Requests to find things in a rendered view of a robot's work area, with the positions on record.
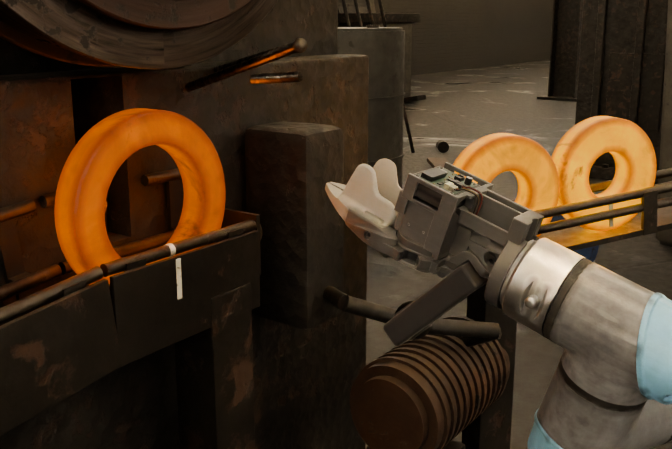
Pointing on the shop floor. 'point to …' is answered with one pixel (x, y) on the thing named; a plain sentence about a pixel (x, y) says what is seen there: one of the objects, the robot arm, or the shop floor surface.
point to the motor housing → (427, 391)
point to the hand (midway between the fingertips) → (335, 197)
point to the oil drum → (381, 87)
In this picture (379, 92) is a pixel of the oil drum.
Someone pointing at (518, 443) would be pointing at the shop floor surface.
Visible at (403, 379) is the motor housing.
